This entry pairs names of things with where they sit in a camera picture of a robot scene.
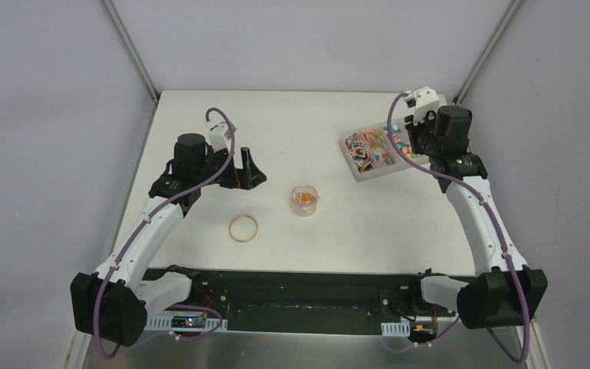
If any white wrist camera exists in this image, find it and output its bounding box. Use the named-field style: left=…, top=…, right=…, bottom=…
left=403, top=86, right=440, bottom=124
left=207, top=121, right=235, bottom=152

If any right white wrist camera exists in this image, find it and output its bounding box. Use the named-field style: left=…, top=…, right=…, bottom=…
left=403, top=86, right=440, bottom=124

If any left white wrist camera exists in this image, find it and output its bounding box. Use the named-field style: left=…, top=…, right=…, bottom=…
left=207, top=121, right=235, bottom=152

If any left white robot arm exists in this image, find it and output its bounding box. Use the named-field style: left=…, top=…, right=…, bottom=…
left=70, top=133, right=267, bottom=347

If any right white cable duct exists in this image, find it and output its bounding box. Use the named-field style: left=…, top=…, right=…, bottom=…
left=380, top=321, right=410, bottom=337

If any left aluminium frame post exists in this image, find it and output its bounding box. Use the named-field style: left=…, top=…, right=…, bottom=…
left=98, top=0, right=161, bottom=105

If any white cable duct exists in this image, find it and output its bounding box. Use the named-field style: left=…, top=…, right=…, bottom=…
left=380, top=321, right=410, bottom=337
left=144, top=312, right=228, bottom=333

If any right aluminium frame post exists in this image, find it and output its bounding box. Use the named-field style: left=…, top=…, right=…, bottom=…
left=452, top=0, right=525, bottom=105

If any left white cable duct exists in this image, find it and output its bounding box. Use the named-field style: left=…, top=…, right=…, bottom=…
left=144, top=312, right=228, bottom=333

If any aluminium frame post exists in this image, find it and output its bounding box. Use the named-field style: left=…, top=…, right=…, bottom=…
left=98, top=0, right=161, bottom=105
left=452, top=0, right=525, bottom=105

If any clear compartment candy box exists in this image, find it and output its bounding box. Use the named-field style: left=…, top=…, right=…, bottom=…
left=338, top=118, right=429, bottom=183

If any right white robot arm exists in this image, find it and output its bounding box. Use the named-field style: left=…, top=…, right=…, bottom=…
left=404, top=105, right=548, bottom=329

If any clear plastic jar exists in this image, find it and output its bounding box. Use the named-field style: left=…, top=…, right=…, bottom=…
left=289, top=184, right=320, bottom=218

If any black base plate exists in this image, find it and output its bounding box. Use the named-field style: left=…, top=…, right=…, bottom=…
left=142, top=265, right=472, bottom=336

